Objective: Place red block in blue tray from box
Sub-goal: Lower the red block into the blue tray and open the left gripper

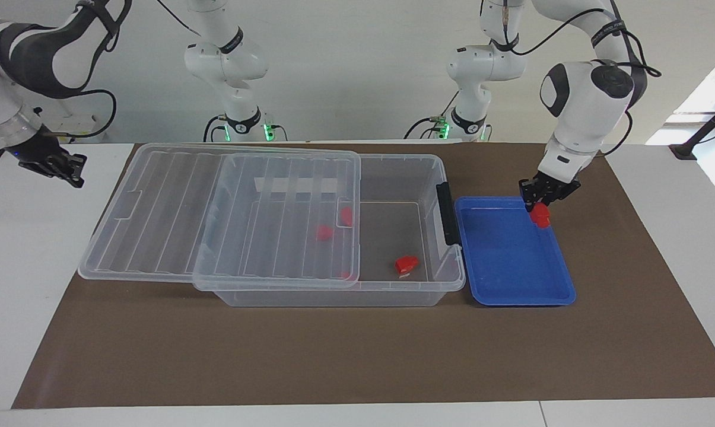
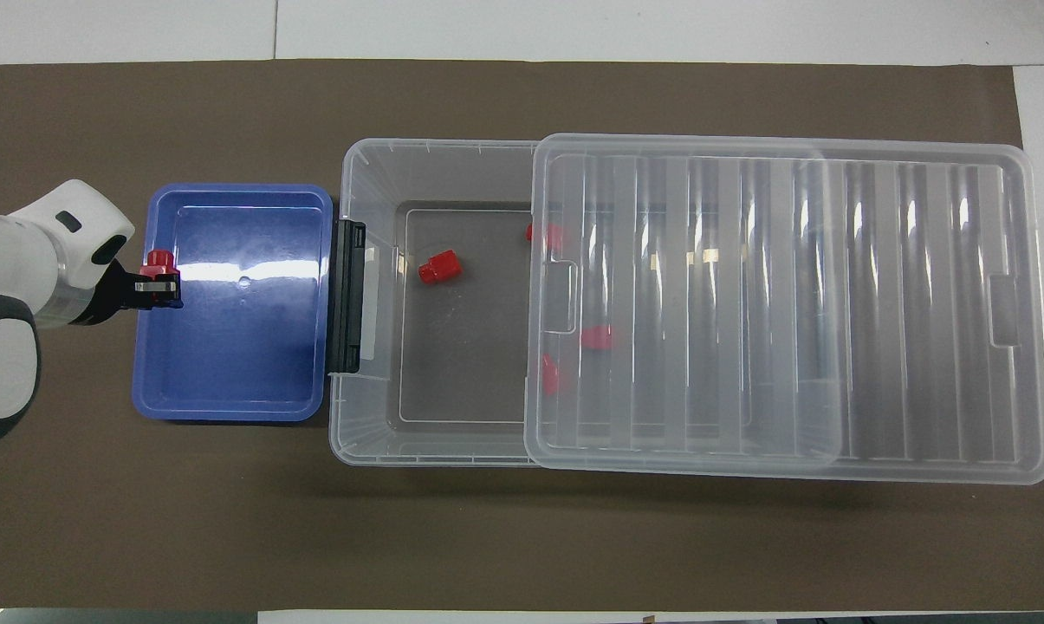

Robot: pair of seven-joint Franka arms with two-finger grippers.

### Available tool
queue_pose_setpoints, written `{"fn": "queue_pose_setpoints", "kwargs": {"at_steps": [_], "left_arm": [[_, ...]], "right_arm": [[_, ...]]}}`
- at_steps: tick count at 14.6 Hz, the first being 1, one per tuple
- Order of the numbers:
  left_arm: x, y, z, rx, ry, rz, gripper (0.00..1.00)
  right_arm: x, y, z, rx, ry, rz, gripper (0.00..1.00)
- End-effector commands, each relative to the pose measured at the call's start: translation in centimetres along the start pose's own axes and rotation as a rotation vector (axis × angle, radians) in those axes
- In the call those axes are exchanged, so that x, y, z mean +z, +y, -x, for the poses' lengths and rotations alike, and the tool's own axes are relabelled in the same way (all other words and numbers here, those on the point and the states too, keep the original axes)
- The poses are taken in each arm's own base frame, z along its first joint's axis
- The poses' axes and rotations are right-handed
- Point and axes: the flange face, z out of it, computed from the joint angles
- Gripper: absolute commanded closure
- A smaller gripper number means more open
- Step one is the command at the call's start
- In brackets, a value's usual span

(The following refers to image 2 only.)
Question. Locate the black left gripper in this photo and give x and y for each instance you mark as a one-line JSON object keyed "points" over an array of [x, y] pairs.
{"points": [[113, 295]]}

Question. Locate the red toy block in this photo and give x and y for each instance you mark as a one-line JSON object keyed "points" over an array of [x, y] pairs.
{"points": [[159, 267], [551, 374], [439, 267], [597, 338], [546, 237]]}

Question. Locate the clear ribbed box lid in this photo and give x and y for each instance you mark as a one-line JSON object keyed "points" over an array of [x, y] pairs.
{"points": [[790, 303]]}

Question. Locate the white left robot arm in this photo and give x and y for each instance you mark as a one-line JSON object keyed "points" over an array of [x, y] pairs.
{"points": [[19, 260]]}

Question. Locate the blue plastic tray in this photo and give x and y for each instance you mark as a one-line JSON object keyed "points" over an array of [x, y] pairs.
{"points": [[227, 364]]}

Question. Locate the clear plastic storage box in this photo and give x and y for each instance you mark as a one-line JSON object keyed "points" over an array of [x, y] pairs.
{"points": [[452, 364]]}

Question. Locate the brown table mat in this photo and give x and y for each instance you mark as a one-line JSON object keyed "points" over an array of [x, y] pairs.
{"points": [[140, 520]]}

